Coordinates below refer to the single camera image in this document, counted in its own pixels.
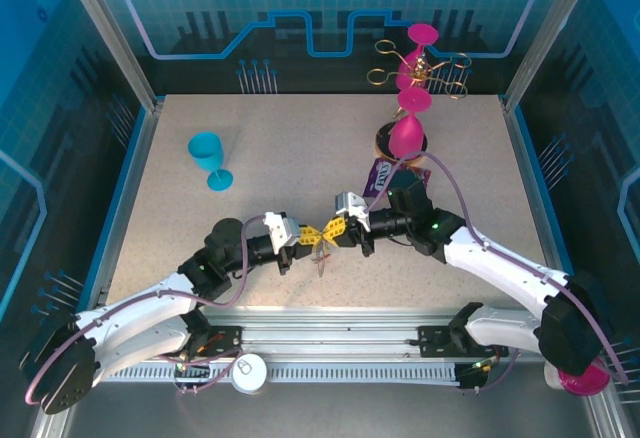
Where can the pink goblet with large bowl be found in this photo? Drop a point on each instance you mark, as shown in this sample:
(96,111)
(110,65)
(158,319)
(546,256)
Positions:
(406,138)

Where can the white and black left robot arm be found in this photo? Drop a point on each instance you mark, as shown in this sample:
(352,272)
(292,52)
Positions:
(130,303)

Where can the teal plastic goblet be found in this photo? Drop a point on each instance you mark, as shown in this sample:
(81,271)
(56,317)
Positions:
(205,150)

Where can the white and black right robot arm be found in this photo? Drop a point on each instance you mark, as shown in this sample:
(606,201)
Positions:
(500,263)

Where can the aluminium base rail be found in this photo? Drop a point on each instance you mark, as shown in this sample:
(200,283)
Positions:
(325,333)

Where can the white plastic cup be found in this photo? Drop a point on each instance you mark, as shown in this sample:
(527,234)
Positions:
(551,379)

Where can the pink goblet with small bowl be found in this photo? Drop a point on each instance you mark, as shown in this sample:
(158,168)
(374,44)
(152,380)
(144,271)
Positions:
(422,34)

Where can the aluminium frame post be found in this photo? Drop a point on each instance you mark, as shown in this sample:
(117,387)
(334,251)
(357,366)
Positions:
(115,43)
(545,33)

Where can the white round lock button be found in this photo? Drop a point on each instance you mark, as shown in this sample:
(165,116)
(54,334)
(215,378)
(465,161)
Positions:
(248,372)

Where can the purple snack packet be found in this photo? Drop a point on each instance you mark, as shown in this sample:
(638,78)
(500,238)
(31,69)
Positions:
(376,178)

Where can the aluminium table edge rail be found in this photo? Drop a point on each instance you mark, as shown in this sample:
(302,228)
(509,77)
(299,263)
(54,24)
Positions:
(537,183)
(132,183)

